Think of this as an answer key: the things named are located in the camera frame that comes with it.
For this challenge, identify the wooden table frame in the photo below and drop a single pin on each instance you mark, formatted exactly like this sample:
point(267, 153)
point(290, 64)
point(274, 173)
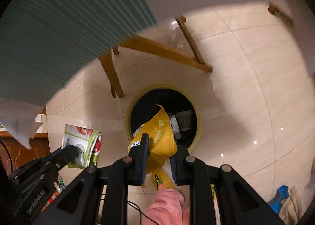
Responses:
point(141, 44)

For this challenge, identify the yellow snack wrapper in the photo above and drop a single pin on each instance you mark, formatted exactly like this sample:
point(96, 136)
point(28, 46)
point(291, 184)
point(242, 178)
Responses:
point(162, 143)

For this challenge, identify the blue white snack wrapper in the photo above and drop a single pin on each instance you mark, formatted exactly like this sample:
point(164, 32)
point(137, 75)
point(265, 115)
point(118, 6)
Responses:
point(175, 127)

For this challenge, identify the grey checked thermos bottle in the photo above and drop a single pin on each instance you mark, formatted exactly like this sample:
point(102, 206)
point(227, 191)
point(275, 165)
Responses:
point(184, 120)

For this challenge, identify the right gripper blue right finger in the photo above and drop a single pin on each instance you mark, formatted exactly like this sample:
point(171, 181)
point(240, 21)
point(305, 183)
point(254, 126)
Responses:
point(179, 166)

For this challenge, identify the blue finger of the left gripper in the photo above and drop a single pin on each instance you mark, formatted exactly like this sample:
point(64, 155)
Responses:
point(67, 154)

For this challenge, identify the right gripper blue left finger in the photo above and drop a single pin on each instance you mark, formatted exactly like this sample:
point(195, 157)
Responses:
point(139, 154)

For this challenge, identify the pink trouser legs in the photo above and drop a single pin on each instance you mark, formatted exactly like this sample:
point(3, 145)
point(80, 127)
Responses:
point(169, 207)

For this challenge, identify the green white snack wrapper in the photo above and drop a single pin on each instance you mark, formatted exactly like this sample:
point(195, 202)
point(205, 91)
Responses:
point(88, 143)

